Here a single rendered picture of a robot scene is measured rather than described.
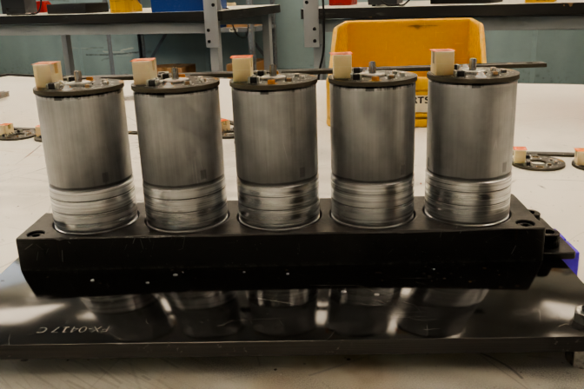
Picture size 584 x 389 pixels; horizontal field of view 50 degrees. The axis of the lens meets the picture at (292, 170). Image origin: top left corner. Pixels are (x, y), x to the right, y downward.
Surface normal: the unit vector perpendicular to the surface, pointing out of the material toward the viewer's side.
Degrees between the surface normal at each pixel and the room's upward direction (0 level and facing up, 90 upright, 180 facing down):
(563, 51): 90
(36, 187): 0
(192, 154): 90
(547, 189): 0
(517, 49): 90
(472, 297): 0
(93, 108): 90
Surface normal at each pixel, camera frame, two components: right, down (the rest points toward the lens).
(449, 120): -0.70, 0.22
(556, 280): -0.04, -0.96
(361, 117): -0.32, 0.28
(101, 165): 0.59, 0.21
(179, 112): 0.18, 0.27
